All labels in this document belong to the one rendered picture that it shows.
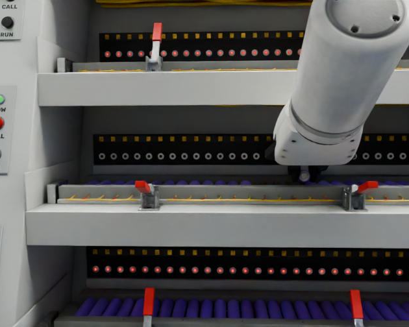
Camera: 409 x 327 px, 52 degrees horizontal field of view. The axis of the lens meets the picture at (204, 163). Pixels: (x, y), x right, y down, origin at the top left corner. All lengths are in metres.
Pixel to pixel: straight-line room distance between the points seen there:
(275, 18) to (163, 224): 0.48
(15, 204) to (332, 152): 0.41
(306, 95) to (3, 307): 0.44
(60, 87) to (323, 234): 0.40
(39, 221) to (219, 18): 0.50
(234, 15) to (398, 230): 0.50
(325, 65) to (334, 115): 0.07
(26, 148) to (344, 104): 0.41
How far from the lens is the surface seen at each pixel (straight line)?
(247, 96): 0.59
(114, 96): 0.60
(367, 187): 0.52
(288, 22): 0.86
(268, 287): 0.72
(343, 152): 0.54
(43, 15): 0.68
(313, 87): 0.41
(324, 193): 0.61
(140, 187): 0.50
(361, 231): 0.57
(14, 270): 0.60
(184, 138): 0.73
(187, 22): 0.85
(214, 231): 0.55
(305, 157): 0.55
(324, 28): 0.36
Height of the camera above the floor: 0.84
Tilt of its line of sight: 11 degrees up
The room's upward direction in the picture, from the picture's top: straight up
